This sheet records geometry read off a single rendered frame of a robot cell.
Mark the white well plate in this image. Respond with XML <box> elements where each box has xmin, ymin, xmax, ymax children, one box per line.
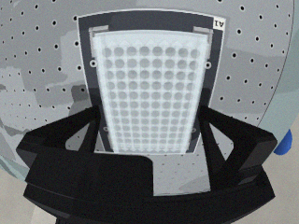
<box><xmin>93</xmin><ymin>30</ymin><xmax>209</xmax><ymax>154</ymax></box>

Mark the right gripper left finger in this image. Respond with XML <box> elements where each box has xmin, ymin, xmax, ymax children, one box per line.
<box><xmin>22</xmin><ymin>105</ymin><xmax>101</xmax><ymax>152</ymax></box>

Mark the dark grey plate nest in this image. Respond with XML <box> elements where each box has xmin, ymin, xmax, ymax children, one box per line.
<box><xmin>77</xmin><ymin>8</ymin><xmax>226</xmax><ymax>154</ymax></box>

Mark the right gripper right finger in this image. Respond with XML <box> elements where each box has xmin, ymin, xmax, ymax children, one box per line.
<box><xmin>198</xmin><ymin>105</ymin><xmax>278</xmax><ymax>191</ymax></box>

